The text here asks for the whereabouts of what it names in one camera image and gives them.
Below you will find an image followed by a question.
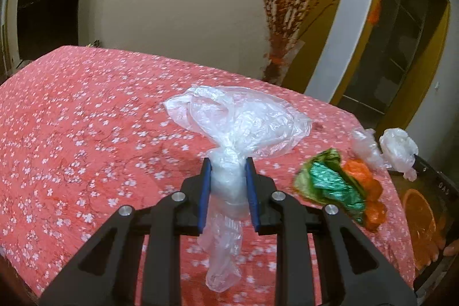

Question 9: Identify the white paper tissue pack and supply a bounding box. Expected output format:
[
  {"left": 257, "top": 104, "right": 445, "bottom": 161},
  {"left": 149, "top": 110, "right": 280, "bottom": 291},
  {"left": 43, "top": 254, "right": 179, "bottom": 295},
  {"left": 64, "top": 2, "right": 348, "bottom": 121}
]
[{"left": 379, "top": 128, "right": 419, "bottom": 182}]

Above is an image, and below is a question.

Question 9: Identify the green plastic bag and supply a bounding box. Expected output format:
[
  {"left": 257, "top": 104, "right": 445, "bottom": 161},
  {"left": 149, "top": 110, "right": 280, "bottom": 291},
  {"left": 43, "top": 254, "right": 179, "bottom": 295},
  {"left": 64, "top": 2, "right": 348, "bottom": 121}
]
[{"left": 293, "top": 147, "right": 366, "bottom": 225}]

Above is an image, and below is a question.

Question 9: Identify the long clear plastic bag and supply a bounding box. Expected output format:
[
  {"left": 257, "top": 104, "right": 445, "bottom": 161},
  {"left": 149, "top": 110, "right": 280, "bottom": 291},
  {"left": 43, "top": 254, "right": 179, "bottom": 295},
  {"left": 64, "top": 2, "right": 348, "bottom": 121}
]
[{"left": 164, "top": 85, "right": 312, "bottom": 293}]

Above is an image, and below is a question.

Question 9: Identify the red floral tablecloth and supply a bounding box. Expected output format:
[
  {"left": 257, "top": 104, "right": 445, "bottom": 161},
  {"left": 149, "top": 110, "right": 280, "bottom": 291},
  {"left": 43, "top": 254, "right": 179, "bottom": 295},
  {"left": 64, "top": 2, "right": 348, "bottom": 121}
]
[{"left": 0, "top": 45, "right": 417, "bottom": 306}]

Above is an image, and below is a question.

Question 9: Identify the glass sliding door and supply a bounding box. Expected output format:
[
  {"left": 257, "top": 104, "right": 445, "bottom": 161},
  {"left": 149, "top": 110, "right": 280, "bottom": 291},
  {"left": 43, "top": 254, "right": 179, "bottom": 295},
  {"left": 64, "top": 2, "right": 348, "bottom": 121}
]
[{"left": 337, "top": 0, "right": 449, "bottom": 128}]

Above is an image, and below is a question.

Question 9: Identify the glass vase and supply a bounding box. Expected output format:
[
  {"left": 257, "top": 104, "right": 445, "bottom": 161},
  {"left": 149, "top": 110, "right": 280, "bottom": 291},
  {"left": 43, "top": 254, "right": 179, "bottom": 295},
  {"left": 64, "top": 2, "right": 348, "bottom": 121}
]
[{"left": 262, "top": 36, "right": 305, "bottom": 85}]

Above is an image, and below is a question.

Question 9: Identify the black television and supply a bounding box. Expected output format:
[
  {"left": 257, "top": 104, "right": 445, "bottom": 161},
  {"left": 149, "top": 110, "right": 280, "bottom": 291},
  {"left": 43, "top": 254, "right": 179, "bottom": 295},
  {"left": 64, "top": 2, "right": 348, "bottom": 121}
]
[{"left": 16, "top": 0, "right": 79, "bottom": 61}]

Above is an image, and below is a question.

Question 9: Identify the wooden door frame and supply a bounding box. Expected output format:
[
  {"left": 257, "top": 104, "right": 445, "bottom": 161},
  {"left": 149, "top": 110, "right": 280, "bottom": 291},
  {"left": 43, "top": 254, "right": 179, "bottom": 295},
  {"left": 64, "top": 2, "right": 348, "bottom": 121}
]
[{"left": 329, "top": 0, "right": 451, "bottom": 140}]

